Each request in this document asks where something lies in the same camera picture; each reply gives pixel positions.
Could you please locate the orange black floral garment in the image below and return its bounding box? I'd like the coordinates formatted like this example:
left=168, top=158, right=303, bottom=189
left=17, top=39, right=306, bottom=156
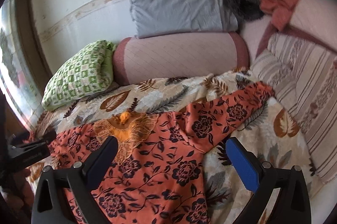
left=50, top=82, right=274, bottom=223

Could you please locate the person's left hand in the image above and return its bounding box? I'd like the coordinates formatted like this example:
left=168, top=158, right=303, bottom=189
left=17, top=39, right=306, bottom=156
left=1, top=169, right=34, bottom=223

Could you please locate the stained glass window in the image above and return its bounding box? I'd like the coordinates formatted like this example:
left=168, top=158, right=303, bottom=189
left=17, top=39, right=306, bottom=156
left=1, top=0, right=43, bottom=131

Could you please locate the leaf-patterned beige bedspread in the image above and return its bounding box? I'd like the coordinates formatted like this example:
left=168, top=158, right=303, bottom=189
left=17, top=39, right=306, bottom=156
left=28, top=70, right=323, bottom=223

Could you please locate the green white checkered pillow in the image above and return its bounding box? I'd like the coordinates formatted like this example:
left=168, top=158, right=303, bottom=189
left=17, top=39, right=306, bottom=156
left=42, top=40, right=117, bottom=111

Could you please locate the striped floral folded quilt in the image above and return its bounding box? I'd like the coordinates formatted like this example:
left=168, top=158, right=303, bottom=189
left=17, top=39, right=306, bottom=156
left=251, top=33, right=336, bottom=183

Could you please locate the pink cylindrical bolster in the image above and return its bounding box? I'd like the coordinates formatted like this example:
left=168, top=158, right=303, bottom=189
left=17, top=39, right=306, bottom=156
left=112, top=32, right=250, bottom=86

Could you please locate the salmon pink cloth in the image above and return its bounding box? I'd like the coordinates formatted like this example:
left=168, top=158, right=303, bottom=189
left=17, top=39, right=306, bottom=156
left=260, top=0, right=300, bottom=31

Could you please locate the grey pillow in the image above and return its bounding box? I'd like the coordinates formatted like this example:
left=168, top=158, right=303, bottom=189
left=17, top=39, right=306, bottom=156
left=129, top=0, right=239, bottom=39

